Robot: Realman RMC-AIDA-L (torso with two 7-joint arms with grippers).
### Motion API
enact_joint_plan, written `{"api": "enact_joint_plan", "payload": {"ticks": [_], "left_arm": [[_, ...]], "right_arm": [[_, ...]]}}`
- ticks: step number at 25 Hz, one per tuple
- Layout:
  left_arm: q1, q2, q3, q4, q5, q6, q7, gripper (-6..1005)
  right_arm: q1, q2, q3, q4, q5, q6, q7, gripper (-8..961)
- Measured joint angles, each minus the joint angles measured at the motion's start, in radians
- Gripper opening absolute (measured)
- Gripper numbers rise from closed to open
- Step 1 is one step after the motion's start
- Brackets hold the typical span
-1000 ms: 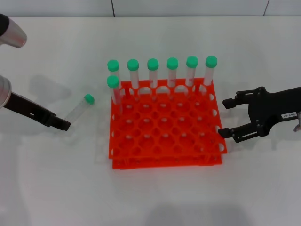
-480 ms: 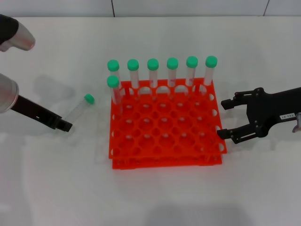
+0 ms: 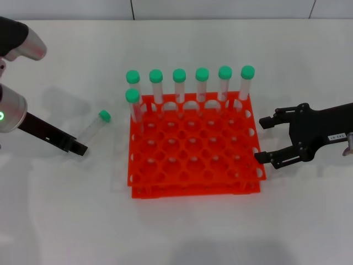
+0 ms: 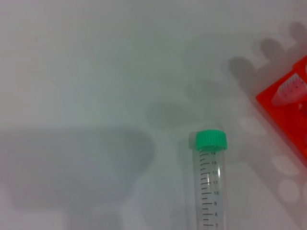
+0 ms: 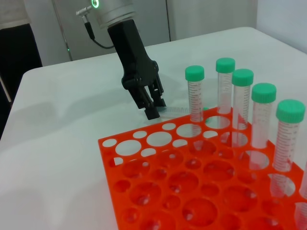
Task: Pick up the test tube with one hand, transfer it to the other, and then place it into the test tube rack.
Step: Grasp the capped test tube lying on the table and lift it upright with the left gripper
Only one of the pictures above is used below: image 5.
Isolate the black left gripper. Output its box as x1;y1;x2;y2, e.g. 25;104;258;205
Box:
107;19;167;121

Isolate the black background object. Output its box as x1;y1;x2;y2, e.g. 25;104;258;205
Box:
0;23;43;142

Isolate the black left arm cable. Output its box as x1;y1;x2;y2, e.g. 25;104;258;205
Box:
80;13;116;50

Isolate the orange plastic test tube rack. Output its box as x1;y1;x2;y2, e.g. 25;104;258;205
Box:
97;106;307;230

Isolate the green capped clear test tube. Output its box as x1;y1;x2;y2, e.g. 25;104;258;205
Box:
155;106;218;123
215;57;236;115
273;99;306;173
184;65;205;138
231;69;255;147
251;82;277;150

